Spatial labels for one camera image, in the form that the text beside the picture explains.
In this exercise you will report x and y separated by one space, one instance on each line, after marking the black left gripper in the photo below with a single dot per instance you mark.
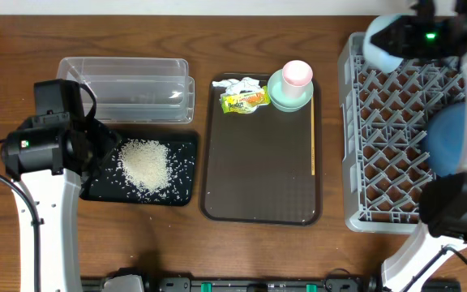
104 139

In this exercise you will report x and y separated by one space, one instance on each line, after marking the black rectangular tray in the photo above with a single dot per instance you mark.
111 186

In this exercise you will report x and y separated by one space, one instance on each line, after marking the wooden chopstick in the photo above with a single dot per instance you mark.
312 136

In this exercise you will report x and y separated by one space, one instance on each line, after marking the yellow snack wrapper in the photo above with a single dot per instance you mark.
244 102

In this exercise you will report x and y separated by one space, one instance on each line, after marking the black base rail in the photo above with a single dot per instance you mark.
132 279

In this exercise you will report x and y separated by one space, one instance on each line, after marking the pink cup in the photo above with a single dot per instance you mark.
296 75

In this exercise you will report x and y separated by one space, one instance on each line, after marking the pile of rice grains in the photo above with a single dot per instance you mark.
145 164

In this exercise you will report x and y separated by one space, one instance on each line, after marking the grey dishwasher rack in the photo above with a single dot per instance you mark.
385 114

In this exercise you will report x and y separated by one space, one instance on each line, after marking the dark blue bowl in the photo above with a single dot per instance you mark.
444 139

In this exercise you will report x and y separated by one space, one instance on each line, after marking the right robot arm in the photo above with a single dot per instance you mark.
442 229

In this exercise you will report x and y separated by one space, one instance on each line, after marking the light blue bowl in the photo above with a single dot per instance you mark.
375 56

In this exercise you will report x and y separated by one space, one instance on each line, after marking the crumpled white paper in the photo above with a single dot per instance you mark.
237 86

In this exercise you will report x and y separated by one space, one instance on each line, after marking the brown serving tray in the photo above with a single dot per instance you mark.
257 167

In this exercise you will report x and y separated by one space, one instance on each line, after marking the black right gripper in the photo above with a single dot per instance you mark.
400 34

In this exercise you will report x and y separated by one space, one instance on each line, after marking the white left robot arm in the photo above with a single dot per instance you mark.
51 161

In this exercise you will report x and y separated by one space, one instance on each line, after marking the clear plastic bin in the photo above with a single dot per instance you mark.
134 90

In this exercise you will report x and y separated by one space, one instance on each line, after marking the mint green bowl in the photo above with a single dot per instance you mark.
286 97

